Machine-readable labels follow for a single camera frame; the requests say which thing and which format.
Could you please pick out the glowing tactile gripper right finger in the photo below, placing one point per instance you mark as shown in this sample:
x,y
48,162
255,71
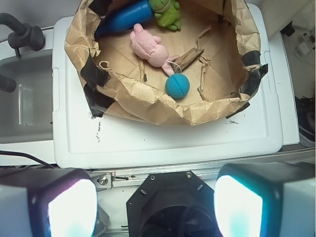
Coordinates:
x,y
275,199

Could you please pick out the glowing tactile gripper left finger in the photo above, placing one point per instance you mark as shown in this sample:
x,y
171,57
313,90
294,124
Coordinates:
x,y
47,203

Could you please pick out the brown wood chip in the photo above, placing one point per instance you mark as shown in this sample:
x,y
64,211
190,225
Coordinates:
x,y
186,60

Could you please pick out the white plastic cooler lid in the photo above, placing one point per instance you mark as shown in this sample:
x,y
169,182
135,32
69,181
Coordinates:
x,y
82,141

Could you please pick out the blue textured ball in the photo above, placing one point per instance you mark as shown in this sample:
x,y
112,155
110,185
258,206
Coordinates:
x,y
177,86

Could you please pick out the crumpled brown paper bag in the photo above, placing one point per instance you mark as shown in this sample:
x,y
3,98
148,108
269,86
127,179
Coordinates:
x,y
117,82

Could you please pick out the black faucet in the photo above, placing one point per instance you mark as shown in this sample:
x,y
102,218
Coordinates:
x,y
23,34

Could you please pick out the pink plush pig toy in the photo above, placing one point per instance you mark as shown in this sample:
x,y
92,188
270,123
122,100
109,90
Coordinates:
x,y
149,47

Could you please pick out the blue plastic bottle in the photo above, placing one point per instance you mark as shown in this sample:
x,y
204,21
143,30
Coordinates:
x,y
125,19

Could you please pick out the green plush frog toy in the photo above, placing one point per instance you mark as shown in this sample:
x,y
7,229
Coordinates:
x,y
167,13

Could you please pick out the aluminium rail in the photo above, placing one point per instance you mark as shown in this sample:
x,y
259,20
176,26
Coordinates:
x,y
206,170

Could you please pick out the black octagonal mount plate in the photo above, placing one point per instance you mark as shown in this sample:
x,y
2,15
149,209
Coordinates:
x,y
172,207

